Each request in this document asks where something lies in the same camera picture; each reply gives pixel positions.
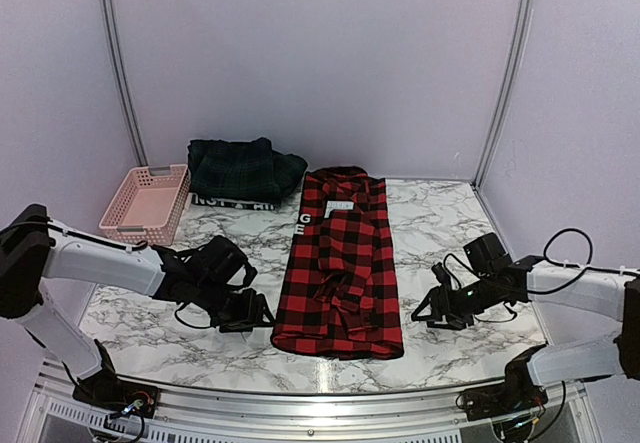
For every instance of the right aluminium frame post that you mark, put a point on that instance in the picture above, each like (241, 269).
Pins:
(513, 63)

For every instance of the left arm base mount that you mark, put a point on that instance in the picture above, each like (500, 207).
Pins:
(120, 397)

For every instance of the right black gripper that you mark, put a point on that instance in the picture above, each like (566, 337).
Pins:
(455, 321)

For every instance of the aluminium front table rail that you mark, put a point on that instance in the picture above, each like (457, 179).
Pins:
(196, 414)

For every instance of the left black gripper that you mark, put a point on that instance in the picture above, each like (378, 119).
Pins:
(246, 320)

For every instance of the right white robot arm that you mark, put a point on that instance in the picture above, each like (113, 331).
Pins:
(594, 328)

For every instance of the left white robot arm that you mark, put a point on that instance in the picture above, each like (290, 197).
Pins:
(215, 277)

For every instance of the green plaid skirt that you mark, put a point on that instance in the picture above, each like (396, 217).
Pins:
(246, 171)

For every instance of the left aluminium frame post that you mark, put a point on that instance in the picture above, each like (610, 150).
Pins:
(125, 97)

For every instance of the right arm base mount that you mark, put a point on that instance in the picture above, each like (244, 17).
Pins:
(499, 400)

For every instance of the aluminium frame post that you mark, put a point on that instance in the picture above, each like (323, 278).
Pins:
(513, 63)
(125, 97)

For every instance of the pink plastic basket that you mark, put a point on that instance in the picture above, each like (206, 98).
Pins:
(148, 205)

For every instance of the red black plaid shirt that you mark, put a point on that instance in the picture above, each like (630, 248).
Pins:
(339, 298)

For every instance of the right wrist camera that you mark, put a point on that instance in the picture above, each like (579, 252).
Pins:
(441, 274)

